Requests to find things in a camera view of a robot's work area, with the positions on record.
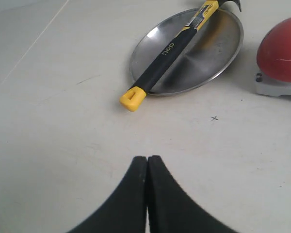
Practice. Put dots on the red dome push button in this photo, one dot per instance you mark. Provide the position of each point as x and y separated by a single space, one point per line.
274 61

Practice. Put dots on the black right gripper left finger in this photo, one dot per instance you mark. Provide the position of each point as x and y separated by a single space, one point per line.
124 211

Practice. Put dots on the round steel plate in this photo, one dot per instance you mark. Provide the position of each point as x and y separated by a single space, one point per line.
207 55

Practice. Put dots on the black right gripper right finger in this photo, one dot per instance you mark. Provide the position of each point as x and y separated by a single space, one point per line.
171 209

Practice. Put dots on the yellow black claw hammer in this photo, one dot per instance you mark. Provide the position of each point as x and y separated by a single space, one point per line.
165 58

